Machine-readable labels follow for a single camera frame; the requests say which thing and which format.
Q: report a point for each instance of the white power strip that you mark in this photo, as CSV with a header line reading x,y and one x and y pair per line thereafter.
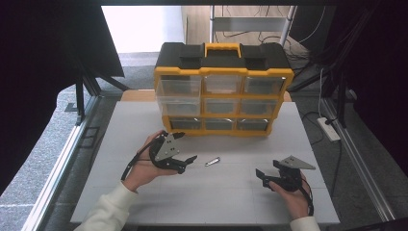
x,y
328,129

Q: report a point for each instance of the person's right hand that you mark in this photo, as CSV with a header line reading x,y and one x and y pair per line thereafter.
x,y
296,202

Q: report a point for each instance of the black metal stand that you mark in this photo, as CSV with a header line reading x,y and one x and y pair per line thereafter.
x,y
342,102
80,99

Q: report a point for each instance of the small silver metal object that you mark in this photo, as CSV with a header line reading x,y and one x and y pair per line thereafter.
x,y
212,161

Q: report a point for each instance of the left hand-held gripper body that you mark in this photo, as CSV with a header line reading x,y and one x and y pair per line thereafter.
x,y
166,150

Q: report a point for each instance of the grey metal shelf rack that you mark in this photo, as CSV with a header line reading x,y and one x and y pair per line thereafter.
x,y
248,23

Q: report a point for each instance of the person's left hand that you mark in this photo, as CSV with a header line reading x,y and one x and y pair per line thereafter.
x,y
144,170

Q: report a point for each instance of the black curtain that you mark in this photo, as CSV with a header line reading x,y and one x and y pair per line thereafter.
x,y
48,64
378,80

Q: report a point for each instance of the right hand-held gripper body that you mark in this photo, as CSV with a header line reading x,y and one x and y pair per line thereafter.
x,y
290,174

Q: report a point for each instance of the aluminium frame rail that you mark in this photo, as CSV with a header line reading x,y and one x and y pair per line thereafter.
x,y
359,160
61,160

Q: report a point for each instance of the yellow black organizer cabinet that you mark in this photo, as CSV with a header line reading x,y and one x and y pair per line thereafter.
x,y
224,61

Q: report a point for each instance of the grid of clear drawers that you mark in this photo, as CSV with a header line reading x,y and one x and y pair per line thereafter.
x,y
258,107

